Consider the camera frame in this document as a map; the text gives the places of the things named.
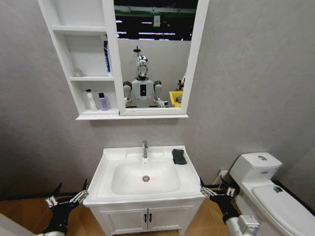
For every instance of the small clear glass jar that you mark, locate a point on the small clear glass jar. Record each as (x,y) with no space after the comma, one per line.
(77,72)

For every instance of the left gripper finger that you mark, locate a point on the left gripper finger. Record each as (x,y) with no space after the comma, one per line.
(79,195)
(52,199)

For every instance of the white bottle with white cap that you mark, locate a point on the white bottle with white cap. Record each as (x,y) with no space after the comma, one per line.
(90,100)

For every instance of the chrome faucet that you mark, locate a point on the chrome faucet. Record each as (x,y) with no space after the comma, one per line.
(145,148)

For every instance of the white ceramic washbasin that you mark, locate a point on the white ceramic washbasin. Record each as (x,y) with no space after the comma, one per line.
(145,175)

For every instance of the chrome sink drain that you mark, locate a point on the chrome sink drain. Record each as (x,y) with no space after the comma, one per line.
(146,178)

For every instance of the white framed mirror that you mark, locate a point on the white framed mirror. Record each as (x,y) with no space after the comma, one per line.
(153,56)

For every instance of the purple bottle with black cap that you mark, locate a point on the purple bottle with black cap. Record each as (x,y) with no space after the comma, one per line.
(103,102)

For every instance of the white wall socket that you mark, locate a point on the white wall socket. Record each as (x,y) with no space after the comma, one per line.
(222,173)

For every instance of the small dark tag on toilet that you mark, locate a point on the small dark tag on toilet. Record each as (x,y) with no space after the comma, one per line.
(277,189)

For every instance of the white toilet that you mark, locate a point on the white toilet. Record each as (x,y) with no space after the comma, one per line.
(268,194)

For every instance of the dark folded towel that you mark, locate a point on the dark folded towel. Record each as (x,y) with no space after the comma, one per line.
(179,156)

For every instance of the blue white tube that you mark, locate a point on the blue white tube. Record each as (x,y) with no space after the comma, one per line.
(106,55)

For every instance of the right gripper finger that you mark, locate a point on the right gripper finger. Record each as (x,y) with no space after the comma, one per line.
(207,191)
(232,190)

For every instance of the white wall shelf cabinet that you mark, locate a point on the white wall shelf cabinet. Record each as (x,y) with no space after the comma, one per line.
(81,56)

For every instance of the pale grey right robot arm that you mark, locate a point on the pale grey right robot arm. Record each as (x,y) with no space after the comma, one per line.
(242,226)

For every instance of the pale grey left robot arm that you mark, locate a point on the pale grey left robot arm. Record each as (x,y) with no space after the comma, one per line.
(14,227)

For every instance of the chrome toilet flush button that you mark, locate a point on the chrome toilet flush button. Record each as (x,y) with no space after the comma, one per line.
(262,157)

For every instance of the white vanity cabinet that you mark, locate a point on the white vanity cabinet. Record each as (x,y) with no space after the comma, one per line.
(145,218)

